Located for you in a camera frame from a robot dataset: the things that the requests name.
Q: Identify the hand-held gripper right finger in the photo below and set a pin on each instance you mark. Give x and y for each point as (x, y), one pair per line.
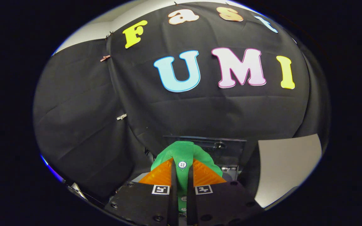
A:
(191, 194)

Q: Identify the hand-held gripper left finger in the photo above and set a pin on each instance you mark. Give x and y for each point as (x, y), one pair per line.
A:
(174, 194)

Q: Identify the green button shirt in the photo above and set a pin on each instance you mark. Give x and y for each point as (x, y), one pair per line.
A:
(181, 150)

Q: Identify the black backdrop cloth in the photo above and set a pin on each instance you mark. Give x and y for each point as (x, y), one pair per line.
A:
(200, 110)

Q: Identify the silver clip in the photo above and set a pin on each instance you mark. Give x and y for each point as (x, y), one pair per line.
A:
(121, 116)

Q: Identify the grey box-shaped appliance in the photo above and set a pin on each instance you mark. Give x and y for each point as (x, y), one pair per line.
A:
(287, 166)

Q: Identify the copper clip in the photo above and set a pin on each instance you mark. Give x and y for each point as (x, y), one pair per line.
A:
(105, 58)

